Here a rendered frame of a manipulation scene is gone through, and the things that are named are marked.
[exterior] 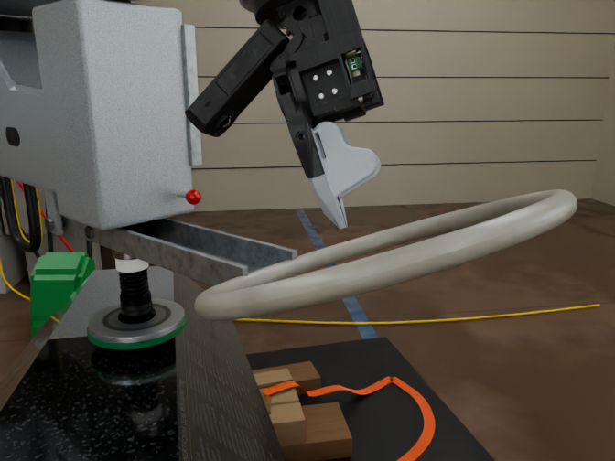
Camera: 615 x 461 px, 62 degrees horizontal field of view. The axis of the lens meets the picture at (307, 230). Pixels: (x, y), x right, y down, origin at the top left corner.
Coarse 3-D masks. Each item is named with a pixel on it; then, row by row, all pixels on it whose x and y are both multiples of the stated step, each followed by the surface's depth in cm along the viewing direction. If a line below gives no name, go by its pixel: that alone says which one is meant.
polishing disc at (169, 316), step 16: (160, 304) 126; (176, 304) 126; (96, 320) 117; (112, 320) 117; (160, 320) 117; (176, 320) 117; (96, 336) 111; (112, 336) 110; (128, 336) 110; (144, 336) 110; (160, 336) 113
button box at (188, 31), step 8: (184, 24) 103; (184, 32) 103; (192, 32) 104; (184, 40) 103; (192, 40) 105; (184, 48) 104; (192, 48) 105; (184, 56) 104; (192, 56) 105; (184, 64) 105; (192, 64) 106; (184, 72) 106; (192, 72) 106; (184, 80) 106; (192, 80) 106; (192, 88) 107; (192, 96) 107; (192, 128) 108; (192, 136) 109; (192, 144) 109; (200, 144) 111; (192, 152) 110; (200, 152) 111; (192, 160) 110; (200, 160) 111
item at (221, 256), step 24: (96, 240) 112; (120, 240) 105; (144, 240) 98; (168, 240) 113; (192, 240) 107; (216, 240) 101; (240, 240) 96; (168, 264) 94; (192, 264) 88; (216, 264) 84; (240, 264) 80; (264, 264) 92
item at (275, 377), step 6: (264, 372) 242; (270, 372) 242; (276, 372) 242; (282, 372) 242; (288, 372) 242; (258, 378) 238; (264, 378) 238; (270, 378) 238; (276, 378) 238; (282, 378) 238; (288, 378) 238; (258, 384) 233; (264, 384) 233; (270, 384) 234
